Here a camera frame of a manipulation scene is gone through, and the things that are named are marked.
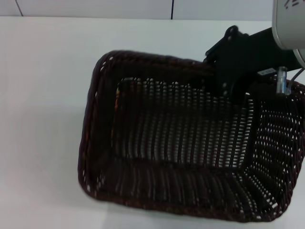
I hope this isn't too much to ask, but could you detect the dark brown woven basket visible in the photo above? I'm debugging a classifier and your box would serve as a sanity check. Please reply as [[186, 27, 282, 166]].
[[77, 49, 305, 224]]

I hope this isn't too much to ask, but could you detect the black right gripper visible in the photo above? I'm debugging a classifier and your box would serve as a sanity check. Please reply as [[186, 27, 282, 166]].
[[203, 25, 304, 105]]

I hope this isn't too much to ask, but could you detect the thin right arm cable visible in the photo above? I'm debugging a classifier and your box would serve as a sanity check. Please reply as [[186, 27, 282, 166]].
[[291, 68, 305, 82]]

